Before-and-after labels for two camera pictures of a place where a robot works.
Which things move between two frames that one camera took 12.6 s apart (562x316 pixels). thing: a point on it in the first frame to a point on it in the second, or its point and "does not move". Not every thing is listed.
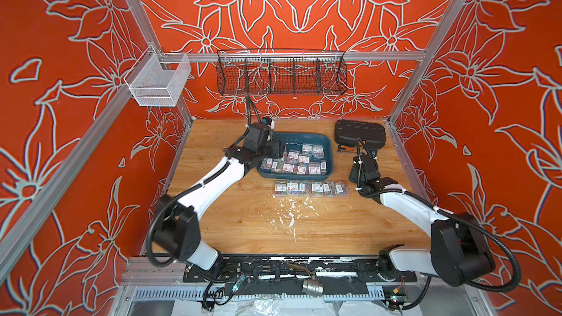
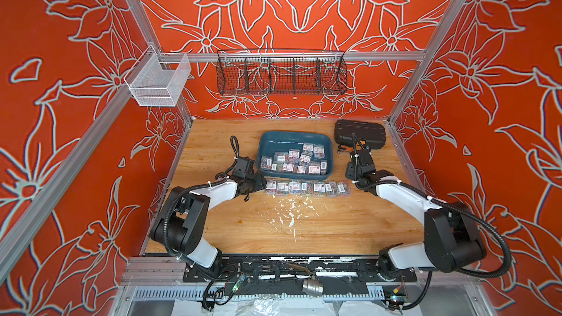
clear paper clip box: [280, 188] does not move
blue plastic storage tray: [309, 137] does not move
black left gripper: [277, 150] to [260, 182]
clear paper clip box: [317, 189] does not move
